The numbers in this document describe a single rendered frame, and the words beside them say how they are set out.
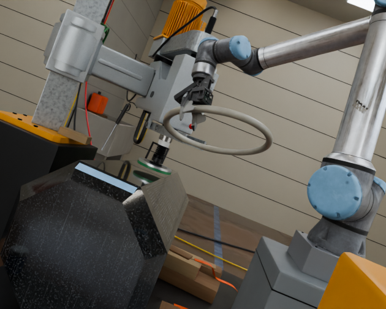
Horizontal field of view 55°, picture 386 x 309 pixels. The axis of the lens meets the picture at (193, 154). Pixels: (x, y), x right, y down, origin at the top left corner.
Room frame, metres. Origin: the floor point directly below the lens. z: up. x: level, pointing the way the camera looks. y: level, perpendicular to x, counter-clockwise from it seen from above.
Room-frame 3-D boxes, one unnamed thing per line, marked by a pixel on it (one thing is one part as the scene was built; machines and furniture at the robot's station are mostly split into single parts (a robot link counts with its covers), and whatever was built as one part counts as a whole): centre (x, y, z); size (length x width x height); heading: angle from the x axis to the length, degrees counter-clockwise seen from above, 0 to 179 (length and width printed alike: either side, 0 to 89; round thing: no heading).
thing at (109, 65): (2.66, 0.85, 1.34); 0.74 x 0.34 x 0.25; 115
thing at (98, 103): (5.32, 1.52, 1.00); 0.50 x 0.22 x 0.33; 178
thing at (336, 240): (1.24, -0.56, 0.99); 0.19 x 0.19 x 0.10
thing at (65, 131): (2.49, 0.79, 0.81); 0.20 x 0.10 x 0.05; 90
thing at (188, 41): (2.57, 0.32, 1.59); 0.96 x 0.25 x 0.17; 23
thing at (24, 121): (2.58, 1.03, 0.76); 0.49 x 0.49 x 0.05; 82
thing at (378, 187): (1.24, -0.55, 1.12); 0.17 x 0.15 x 0.18; 142
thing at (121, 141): (5.43, 1.31, 0.43); 1.30 x 0.62 x 0.86; 178
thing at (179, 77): (2.32, 0.22, 1.30); 0.36 x 0.22 x 0.45; 23
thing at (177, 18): (2.86, 0.43, 1.88); 0.31 x 0.28 x 0.40; 113
